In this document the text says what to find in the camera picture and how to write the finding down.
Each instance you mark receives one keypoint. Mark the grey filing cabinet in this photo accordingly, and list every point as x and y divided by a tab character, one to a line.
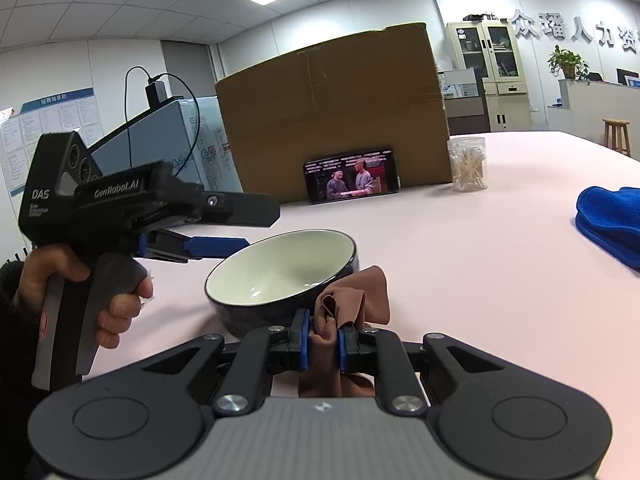
465	105

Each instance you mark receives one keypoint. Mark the white reception counter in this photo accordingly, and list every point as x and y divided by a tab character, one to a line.
590	110

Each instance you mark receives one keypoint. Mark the brown cardboard box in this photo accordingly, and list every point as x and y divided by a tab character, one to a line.
330	110

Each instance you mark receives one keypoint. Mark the black smartphone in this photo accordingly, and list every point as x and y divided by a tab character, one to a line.
352	177

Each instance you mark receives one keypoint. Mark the raised wall lettering sign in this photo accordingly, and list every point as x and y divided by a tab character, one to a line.
575	30

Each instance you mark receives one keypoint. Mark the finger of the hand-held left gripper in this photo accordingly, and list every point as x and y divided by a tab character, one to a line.
220	245
235	210

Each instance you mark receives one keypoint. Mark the brown cloth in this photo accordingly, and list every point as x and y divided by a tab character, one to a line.
362	295

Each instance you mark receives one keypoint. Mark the blue towel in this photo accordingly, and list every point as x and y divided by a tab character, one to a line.
610	220

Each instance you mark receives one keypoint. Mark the clear jar of cotton swabs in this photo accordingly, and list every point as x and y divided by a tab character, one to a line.
467	165

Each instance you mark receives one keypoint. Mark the wooden stool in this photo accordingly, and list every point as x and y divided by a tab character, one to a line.
616	135

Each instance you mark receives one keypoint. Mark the dark bowl with white inside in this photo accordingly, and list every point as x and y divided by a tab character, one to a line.
270	275

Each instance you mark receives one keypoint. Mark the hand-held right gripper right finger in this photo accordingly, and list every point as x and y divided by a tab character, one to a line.
342	352

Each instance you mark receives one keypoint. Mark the computer monitor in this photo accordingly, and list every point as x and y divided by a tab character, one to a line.
629	77

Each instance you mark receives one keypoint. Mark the black power adapter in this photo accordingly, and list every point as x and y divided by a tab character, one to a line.
157	92

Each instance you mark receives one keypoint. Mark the beige glass-door cabinet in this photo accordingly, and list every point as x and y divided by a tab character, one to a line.
500	60

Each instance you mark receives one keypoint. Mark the light blue printed carton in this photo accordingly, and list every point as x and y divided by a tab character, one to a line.
210	150

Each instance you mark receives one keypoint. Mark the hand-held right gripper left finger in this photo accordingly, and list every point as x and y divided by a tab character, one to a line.
304	342

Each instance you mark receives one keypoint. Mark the person's left forearm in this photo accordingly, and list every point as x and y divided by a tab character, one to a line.
10	360

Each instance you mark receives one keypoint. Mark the wall notice board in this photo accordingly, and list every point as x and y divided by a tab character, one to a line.
45	130

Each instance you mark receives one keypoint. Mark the potted green plant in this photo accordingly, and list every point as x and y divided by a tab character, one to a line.
567	60

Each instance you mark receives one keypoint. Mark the person's left hand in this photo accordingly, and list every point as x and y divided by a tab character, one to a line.
125	305

